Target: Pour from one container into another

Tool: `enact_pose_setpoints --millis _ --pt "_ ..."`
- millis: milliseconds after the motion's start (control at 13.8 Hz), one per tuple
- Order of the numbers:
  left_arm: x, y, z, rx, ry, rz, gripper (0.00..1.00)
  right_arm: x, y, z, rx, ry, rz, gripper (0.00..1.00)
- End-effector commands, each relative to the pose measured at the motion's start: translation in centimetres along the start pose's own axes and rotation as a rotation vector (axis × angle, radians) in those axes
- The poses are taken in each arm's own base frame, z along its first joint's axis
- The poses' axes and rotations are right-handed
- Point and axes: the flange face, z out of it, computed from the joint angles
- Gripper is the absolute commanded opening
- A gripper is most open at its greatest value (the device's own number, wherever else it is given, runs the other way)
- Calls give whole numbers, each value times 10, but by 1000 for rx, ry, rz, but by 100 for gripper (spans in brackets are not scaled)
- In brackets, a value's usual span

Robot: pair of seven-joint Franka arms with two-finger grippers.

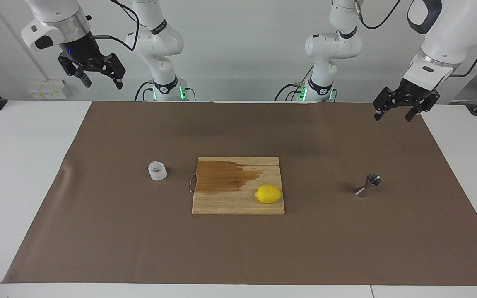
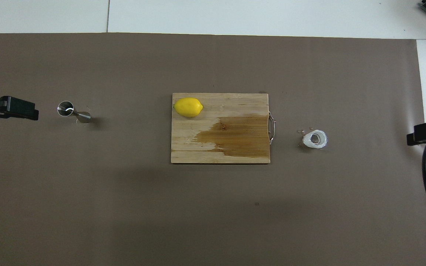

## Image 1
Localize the yellow lemon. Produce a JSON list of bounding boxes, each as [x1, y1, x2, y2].
[[255, 185, 283, 204]]

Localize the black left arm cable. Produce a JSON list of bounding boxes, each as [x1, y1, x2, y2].
[[354, 0, 477, 78]]

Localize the white wall socket box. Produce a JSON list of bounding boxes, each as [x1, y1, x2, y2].
[[27, 80, 67, 100]]

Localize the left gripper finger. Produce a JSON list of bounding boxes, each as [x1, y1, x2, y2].
[[404, 92, 441, 123], [373, 87, 405, 122]]

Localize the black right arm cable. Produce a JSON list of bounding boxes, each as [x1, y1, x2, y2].
[[89, 0, 140, 52]]

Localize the metal jigger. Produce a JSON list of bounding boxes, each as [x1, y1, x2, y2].
[[354, 172, 381, 198]]

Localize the wooden cutting board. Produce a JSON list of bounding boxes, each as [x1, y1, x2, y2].
[[189, 156, 285, 216]]

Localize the black base cables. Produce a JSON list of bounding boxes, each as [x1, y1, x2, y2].
[[275, 66, 314, 101], [134, 81, 198, 101]]

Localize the brown paper table mat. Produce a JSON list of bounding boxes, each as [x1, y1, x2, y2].
[[2, 101, 477, 286]]

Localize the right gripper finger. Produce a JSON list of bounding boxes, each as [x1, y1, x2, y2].
[[58, 53, 93, 88], [92, 53, 126, 90]]

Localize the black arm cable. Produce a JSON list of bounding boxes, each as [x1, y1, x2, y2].
[[354, 0, 477, 78], [89, 0, 140, 52]]

